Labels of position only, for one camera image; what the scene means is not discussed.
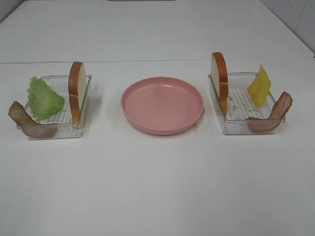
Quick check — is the right clear plastic tray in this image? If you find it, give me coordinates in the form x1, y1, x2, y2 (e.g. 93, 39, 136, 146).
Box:
208, 72, 285, 135

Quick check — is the green lettuce leaf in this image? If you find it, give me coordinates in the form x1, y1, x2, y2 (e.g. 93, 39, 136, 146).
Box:
27, 77, 65, 119

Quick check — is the yellow cheese slice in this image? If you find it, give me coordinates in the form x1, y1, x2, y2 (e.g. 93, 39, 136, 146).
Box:
247, 64, 271, 107

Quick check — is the clear plastic tray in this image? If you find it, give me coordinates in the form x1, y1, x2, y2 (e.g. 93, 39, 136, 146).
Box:
208, 72, 285, 135
16, 74, 93, 140

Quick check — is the pink round plate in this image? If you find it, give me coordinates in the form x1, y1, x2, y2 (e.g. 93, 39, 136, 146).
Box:
121, 77, 204, 135

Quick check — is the left clear plastic tray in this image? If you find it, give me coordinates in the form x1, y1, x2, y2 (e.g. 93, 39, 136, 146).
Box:
16, 74, 93, 140

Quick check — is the bread slice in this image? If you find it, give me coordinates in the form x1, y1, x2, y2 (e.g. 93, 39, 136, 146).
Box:
210, 52, 228, 115
68, 61, 87, 123

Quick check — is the bacon strip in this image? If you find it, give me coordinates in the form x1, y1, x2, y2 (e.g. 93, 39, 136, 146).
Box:
8, 101, 57, 139
247, 92, 293, 133

